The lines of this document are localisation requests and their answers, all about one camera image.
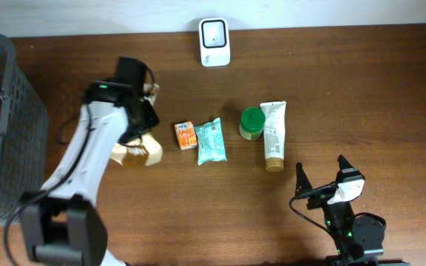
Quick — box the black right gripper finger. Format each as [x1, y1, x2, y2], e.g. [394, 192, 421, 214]
[337, 154, 354, 172]
[295, 163, 313, 198]

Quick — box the tan bread bag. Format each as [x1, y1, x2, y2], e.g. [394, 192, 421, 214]
[109, 83, 163, 167]

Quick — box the orange tissue pack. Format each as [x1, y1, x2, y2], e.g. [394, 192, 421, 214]
[175, 121, 197, 151]

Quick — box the white cream tube gold cap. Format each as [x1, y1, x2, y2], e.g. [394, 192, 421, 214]
[260, 101, 286, 172]

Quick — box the green lid jar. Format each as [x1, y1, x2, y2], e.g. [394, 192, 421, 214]
[240, 107, 266, 140]

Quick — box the teal snack packet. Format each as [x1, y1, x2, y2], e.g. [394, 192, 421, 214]
[194, 117, 227, 166]

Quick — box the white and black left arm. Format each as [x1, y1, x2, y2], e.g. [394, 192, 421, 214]
[15, 57, 163, 266]

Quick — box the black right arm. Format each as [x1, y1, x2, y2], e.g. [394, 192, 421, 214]
[289, 155, 387, 265]

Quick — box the grey plastic mesh basket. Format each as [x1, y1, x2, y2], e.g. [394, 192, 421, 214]
[0, 34, 48, 227]

